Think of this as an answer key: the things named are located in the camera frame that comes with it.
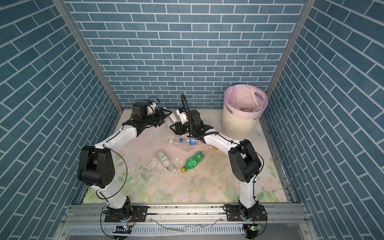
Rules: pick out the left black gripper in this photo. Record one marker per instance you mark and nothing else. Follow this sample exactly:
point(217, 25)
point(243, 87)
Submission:
point(161, 116)

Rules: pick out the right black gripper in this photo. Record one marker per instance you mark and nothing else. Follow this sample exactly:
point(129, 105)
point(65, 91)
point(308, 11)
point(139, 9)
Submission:
point(179, 128)

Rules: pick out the clear bottle blue cap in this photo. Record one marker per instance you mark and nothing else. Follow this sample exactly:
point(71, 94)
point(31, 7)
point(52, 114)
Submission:
point(189, 141)

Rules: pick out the clear slim bottle white cap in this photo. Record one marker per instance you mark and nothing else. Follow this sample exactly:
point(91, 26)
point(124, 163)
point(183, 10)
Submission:
point(180, 144)

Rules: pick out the clear bottle green label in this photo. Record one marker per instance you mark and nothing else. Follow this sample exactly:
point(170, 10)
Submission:
point(164, 159)

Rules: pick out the clear square bottle white cap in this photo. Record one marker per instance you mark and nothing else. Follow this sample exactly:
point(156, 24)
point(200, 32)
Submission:
point(173, 118)

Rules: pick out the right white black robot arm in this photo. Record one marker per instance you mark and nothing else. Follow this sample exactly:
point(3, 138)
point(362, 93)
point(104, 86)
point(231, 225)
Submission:
point(245, 161)

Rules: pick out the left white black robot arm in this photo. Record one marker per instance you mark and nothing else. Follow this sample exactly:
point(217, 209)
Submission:
point(96, 166)

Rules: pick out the cream bin with pink bag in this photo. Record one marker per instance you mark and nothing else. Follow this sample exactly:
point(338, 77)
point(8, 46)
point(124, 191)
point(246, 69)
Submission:
point(243, 106)

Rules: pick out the green plastic bottle yellow cap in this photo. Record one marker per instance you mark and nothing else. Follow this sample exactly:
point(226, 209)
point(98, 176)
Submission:
point(193, 161)

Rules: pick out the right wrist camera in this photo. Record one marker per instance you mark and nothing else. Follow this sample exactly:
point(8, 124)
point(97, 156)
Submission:
point(182, 115)

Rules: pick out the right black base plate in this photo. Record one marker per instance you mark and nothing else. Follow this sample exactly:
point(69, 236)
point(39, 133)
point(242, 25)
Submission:
point(236, 213)

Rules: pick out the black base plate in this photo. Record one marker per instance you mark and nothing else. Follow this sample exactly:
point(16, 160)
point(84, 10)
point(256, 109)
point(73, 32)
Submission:
point(236, 213)
point(126, 214)

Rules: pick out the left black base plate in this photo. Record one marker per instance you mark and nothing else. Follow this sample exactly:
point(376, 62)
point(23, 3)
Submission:
point(126, 214)

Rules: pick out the aluminium mounting rail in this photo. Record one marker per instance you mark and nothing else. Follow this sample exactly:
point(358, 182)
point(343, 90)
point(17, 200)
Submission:
point(286, 221)

